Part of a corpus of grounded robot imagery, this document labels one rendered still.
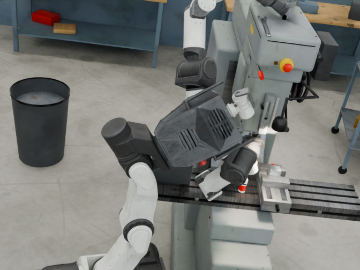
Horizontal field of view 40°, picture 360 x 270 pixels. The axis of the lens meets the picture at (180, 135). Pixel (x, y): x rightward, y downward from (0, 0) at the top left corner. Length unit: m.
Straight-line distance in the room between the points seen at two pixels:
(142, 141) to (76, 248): 1.77
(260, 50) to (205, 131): 0.49
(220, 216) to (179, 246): 0.76
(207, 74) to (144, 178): 0.49
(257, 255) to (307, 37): 1.18
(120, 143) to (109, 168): 2.37
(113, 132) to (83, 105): 3.28
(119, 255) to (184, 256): 1.03
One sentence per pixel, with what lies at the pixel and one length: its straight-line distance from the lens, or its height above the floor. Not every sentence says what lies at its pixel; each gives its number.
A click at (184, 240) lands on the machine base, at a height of 0.20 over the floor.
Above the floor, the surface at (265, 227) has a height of 0.83.
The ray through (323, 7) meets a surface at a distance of 6.68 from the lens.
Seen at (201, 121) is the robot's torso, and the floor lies 1.64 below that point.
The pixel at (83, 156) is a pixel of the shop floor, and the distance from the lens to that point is 4.46.
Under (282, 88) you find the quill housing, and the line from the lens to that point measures 2.43.
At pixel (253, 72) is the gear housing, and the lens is 2.33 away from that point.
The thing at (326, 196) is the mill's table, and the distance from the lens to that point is 2.95.
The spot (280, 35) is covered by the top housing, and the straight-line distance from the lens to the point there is 2.18.
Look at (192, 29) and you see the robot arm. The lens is 2.06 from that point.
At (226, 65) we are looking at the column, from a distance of 2.84.
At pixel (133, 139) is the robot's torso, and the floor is 1.52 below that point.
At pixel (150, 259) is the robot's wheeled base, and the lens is 2.73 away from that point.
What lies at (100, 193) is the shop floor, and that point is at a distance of 4.06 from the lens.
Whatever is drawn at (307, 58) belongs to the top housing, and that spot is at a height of 1.80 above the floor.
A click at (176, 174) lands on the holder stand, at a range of 2.70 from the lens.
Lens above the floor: 2.58
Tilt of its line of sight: 32 degrees down
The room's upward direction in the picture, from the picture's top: 9 degrees clockwise
